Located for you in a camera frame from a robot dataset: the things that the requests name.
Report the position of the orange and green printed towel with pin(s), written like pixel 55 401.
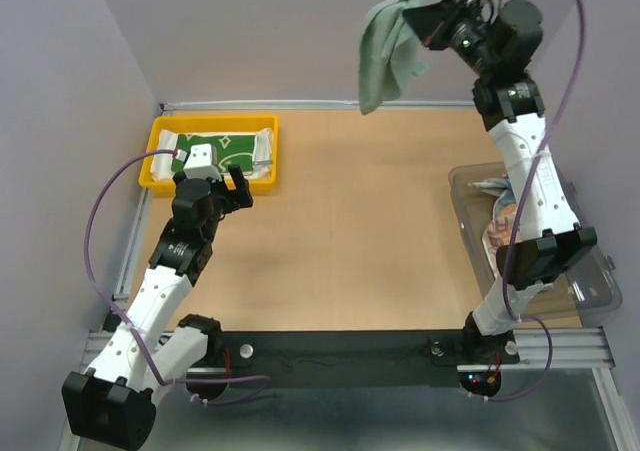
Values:
pixel 498 232

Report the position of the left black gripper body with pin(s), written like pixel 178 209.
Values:
pixel 222 203

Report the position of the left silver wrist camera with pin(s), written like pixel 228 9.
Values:
pixel 199 162

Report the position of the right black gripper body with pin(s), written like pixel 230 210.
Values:
pixel 469 33

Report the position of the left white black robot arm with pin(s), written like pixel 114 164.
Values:
pixel 115 399

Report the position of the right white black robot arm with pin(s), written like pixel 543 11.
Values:
pixel 549 237

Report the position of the aluminium frame rail front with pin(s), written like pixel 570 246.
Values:
pixel 572 349

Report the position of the light teal towel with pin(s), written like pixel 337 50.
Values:
pixel 388 51

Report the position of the clear plastic storage bin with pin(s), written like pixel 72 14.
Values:
pixel 587 291

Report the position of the yellow plastic tray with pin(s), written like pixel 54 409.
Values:
pixel 158 171

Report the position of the white terry towel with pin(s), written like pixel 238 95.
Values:
pixel 263 154

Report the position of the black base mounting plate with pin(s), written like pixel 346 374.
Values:
pixel 350 359

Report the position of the aluminium rail back edge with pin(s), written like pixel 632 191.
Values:
pixel 293 104

